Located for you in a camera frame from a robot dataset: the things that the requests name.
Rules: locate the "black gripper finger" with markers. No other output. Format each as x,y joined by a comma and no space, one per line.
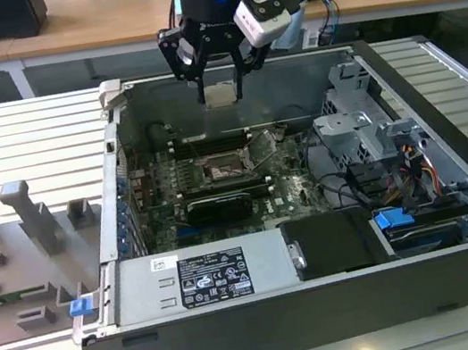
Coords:
188,72
239,79

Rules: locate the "small silver CPU plate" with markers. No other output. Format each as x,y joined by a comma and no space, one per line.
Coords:
220,95

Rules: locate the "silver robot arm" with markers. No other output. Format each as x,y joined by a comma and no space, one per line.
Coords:
289,36

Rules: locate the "black RAM slot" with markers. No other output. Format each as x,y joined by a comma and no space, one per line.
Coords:
226,184
227,190
210,140
211,148

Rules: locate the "CPU socket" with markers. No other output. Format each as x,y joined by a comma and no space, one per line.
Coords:
219,169

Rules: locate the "long wooden desk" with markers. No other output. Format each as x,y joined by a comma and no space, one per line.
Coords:
107,20

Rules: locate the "metal drive cage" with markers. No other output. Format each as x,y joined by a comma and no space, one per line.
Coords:
345,137

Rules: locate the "green motherboard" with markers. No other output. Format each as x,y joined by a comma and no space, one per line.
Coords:
291,192

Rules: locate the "black graphics card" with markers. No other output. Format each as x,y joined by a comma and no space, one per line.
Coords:
219,209

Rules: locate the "blue card retention clip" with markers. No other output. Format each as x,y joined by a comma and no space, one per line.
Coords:
122,213
123,248
120,185
123,233

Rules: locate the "black plastic air shroud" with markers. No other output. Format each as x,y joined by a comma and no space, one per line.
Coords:
332,244

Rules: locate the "silver power supply unit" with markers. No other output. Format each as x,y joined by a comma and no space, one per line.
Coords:
145,290

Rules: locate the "hard disk in blue carrier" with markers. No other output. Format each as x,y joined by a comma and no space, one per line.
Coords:
424,225

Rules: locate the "blue case latch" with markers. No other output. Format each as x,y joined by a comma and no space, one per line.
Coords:
81,307

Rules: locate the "black open PC case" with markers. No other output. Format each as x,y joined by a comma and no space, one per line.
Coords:
289,333

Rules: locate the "grey parts rack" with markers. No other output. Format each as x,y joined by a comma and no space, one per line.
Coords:
14,268

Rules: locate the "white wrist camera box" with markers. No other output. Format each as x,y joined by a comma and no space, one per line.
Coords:
264,24

